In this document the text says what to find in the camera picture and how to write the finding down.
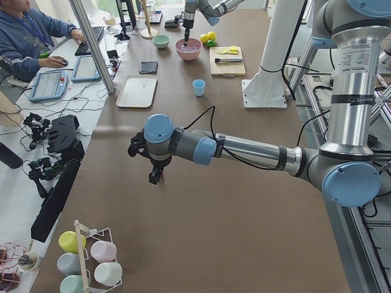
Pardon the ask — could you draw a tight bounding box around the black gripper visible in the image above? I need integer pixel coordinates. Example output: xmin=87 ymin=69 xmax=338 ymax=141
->
xmin=128 ymin=129 xmax=164 ymax=185
xmin=182 ymin=12 xmax=194 ymax=46

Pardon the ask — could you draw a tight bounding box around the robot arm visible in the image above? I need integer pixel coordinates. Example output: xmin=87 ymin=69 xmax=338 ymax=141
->
xmin=128 ymin=1 xmax=390 ymax=207
xmin=181 ymin=0 xmax=243 ymax=46

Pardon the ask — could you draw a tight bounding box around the pink bowl of ice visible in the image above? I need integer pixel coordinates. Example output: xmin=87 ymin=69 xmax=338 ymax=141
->
xmin=175 ymin=38 xmax=203 ymax=61

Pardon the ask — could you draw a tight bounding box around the wooden cup tree stand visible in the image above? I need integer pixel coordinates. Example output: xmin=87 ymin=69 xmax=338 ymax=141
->
xmin=139 ymin=0 xmax=159 ymax=40

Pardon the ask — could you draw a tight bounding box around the small blue cup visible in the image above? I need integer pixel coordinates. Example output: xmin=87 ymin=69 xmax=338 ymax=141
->
xmin=192 ymin=79 xmax=206 ymax=97

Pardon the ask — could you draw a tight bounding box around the pink cup on rack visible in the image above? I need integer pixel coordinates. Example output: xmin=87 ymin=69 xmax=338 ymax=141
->
xmin=90 ymin=241 xmax=117 ymax=263

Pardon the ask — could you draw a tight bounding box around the yellow cup on rack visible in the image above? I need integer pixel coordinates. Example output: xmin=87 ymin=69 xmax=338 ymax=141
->
xmin=58 ymin=231 xmax=79 ymax=254

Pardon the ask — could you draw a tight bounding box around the white cup on rack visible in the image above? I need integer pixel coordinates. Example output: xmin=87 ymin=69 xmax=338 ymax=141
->
xmin=94 ymin=262 xmax=123 ymax=286

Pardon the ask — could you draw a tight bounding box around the grey cup on rack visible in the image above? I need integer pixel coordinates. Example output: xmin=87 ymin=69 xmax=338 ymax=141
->
xmin=57 ymin=253 xmax=81 ymax=276

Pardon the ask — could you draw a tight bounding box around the mint cup on rack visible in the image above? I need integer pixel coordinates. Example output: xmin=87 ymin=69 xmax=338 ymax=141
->
xmin=60 ymin=275 xmax=84 ymax=293

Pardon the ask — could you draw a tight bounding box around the yellow lemon near lime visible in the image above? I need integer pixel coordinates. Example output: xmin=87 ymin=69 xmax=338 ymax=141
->
xmin=199 ymin=34 xmax=209 ymax=44

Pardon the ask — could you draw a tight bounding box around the yellow lemon far side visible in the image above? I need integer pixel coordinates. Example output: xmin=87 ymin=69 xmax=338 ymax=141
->
xmin=207 ymin=31 xmax=217 ymax=40

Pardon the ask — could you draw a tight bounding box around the green lime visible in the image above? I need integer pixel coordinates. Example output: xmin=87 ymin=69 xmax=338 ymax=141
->
xmin=206 ymin=40 xmax=216 ymax=48

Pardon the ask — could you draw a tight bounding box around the green ceramic bowl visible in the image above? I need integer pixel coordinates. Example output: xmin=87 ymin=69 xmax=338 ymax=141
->
xmin=152 ymin=34 xmax=170 ymax=49

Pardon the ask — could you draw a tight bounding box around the lemon half slice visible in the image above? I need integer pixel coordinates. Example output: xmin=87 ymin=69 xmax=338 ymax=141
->
xmin=229 ymin=46 xmax=239 ymax=54

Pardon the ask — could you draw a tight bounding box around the grey folded cloth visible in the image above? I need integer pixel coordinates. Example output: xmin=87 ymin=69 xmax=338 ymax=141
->
xmin=139 ymin=61 xmax=158 ymax=74

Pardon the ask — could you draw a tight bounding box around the wooden cutting board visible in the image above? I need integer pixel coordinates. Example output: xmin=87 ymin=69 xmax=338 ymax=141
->
xmin=209 ymin=46 xmax=246 ymax=77

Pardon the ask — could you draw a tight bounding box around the cream rabbit tray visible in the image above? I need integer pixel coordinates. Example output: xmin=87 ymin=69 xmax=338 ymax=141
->
xmin=116 ymin=74 xmax=157 ymax=109

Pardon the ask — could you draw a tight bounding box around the black keyboard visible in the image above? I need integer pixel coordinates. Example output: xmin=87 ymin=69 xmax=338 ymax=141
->
xmin=74 ymin=26 xmax=106 ymax=57

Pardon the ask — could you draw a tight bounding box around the blue teach pendant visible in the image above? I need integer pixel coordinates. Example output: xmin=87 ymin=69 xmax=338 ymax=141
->
xmin=71 ymin=55 xmax=101 ymax=83
xmin=29 ymin=70 xmax=68 ymax=102

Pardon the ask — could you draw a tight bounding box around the person in blue hoodie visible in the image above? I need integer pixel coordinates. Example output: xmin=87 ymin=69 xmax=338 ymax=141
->
xmin=1 ymin=1 xmax=86 ymax=82

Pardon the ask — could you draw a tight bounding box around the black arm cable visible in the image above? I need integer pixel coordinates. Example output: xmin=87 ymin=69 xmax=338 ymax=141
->
xmin=183 ymin=105 xmax=288 ymax=171

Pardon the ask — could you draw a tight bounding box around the white wire cup rack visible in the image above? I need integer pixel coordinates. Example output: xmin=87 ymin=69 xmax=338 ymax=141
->
xmin=74 ymin=220 xmax=123 ymax=292

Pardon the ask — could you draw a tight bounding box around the white camera post base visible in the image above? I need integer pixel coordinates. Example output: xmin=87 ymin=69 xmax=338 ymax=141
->
xmin=242 ymin=0 xmax=307 ymax=108

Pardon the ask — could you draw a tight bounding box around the aluminium frame post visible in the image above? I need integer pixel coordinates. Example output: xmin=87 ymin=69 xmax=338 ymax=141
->
xmin=69 ymin=0 xmax=115 ymax=94

